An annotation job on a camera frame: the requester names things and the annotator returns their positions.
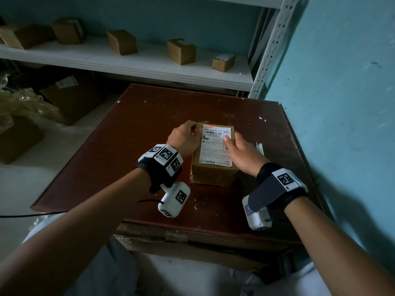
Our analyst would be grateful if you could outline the white perforated shelf post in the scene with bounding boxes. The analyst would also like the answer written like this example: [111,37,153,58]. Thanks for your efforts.
[248,0,300,99]

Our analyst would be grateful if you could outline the black left wristband with markers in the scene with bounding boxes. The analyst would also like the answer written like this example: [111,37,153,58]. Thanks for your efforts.
[135,144,184,194]

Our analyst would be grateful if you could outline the large labelled cardboard box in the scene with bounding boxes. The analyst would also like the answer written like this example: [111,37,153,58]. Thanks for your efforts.
[39,74,105,126]

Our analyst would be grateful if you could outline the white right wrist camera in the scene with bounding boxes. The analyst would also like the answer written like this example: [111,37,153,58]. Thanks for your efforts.
[242,195,273,231]

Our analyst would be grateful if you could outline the grey trousers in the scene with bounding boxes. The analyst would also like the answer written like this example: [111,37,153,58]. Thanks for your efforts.
[22,213,332,296]

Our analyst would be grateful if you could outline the cardboard parcel with white label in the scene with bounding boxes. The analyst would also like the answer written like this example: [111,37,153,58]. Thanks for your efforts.
[190,121,240,188]

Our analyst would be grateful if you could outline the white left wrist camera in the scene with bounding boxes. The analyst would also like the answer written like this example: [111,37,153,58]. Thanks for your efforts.
[158,181,191,218]

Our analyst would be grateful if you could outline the grey metal shelf panels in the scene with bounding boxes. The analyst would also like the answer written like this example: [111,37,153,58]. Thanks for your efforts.
[247,7,280,72]

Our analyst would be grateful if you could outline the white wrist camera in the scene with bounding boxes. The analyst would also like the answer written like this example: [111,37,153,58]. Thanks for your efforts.
[242,195,273,231]
[158,181,191,218]

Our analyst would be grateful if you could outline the black right wristband with marker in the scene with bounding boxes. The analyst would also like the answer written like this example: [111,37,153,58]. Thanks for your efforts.
[248,163,309,213]

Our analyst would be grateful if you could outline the person's left forearm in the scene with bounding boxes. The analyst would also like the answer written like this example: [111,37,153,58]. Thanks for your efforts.
[0,168,152,296]

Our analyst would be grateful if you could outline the plain cardboard box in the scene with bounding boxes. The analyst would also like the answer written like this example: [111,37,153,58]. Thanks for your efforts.
[0,116,44,165]

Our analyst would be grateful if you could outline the person's right forearm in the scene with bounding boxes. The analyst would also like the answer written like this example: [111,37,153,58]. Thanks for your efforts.
[283,197,395,296]

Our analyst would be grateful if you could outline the person's left hand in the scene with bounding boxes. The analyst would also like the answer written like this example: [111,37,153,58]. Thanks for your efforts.
[167,120,209,158]

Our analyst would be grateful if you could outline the white shelf board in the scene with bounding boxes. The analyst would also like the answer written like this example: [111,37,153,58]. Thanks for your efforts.
[0,35,254,92]

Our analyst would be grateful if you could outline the black cable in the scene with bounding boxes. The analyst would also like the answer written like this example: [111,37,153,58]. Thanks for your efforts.
[0,199,165,219]

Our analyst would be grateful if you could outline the small cardboard box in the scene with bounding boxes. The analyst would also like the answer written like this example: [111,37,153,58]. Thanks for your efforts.
[167,38,197,66]
[51,17,85,45]
[0,23,56,50]
[212,53,236,73]
[107,29,138,56]

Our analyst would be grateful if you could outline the crumpled clear plastic wrap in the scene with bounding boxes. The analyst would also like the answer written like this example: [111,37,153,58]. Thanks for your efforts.
[0,72,62,133]

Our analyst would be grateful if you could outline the person's right hand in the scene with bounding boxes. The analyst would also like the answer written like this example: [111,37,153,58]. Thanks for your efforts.
[223,132,270,178]

